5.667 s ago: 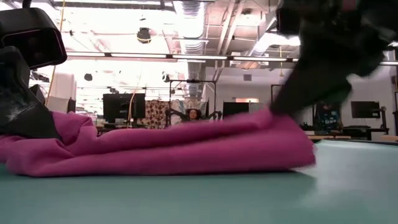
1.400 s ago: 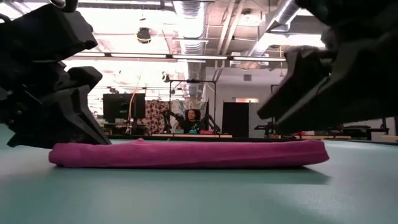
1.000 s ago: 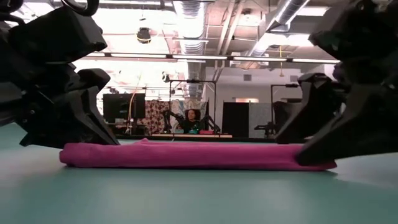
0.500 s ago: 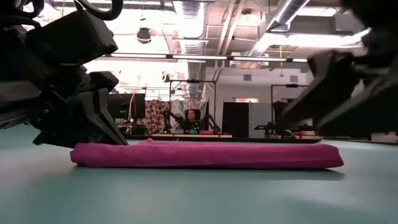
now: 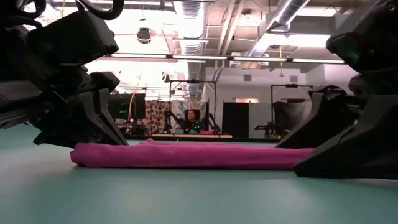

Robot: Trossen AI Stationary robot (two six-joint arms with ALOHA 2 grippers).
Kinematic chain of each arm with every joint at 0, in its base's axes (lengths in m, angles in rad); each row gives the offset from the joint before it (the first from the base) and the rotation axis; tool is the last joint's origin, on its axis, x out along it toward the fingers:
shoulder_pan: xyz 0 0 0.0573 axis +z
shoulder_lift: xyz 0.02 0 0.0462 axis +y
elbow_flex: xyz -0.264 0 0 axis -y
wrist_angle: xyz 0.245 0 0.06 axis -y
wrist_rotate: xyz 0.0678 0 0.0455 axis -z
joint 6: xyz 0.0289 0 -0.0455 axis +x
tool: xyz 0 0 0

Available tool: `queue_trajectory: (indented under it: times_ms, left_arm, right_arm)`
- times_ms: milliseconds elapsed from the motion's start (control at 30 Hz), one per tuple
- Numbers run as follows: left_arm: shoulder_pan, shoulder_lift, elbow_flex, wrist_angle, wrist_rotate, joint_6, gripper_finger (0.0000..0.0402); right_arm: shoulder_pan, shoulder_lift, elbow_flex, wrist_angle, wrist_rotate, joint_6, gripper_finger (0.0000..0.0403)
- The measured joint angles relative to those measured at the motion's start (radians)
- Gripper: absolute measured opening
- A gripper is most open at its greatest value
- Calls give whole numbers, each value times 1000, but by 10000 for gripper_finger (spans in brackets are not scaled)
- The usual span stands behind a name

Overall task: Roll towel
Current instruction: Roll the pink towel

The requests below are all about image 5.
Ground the round black ceiling fixture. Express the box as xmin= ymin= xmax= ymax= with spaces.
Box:
xmin=136 ymin=27 xmax=152 ymax=44

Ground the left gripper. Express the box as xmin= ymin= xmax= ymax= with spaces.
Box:
xmin=0 ymin=65 xmax=129 ymax=149

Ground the narrow silver ventilation duct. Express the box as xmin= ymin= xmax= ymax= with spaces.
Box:
xmin=248 ymin=0 xmax=311 ymax=60

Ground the long wooden workbench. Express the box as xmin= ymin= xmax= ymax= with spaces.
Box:
xmin=124 ymin=133 xmax=280 ymax=144

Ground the floral patterned cloth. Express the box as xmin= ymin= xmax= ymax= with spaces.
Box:
xmin=145 ymin=100 xmax=171 ymax=135

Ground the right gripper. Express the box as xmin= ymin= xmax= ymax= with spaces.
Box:
xmin=275 ymin=71 xmax=398 ymax=180

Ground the pink towel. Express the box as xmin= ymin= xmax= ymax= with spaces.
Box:
xmin=70 ymin=138 xmax=315 ymax=171

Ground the teal green table mat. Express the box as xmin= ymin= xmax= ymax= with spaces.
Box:
xmin=0 ymin=124 xmax=398 ymax=224

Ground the grey draped cloth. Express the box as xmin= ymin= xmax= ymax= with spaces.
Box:
xmin=272 ymin=100 xmax=313 ymax=133

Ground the person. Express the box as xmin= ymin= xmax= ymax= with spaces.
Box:
xmin=182 ymin=108 xmax=202 ymax=134

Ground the black computer monitor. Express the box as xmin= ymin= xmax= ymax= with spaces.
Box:
xmin=107 ymin=93 xmax=146 ymax=121

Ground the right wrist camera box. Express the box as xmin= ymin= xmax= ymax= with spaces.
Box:
xmin=325 ymin=0 xmax=398 ymax=74

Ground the black partition panel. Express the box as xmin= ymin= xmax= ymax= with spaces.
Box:
xmin=222 ymin=101 xmax=249 ymax=139

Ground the long ceiling light strip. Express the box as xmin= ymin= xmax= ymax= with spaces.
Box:
xmin=110 ymin=52 xmax=345 ymax=65

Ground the black metal rig frame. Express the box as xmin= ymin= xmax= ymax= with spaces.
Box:
xmin=169 ymin=80 xmax=218 ymax=134
xmin=270 ymin=83 xmax=315 ymax=131

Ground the wide silver ventilation duct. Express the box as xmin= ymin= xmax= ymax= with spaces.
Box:
xmin=173 ymin=0 xmax=208 ymax=99

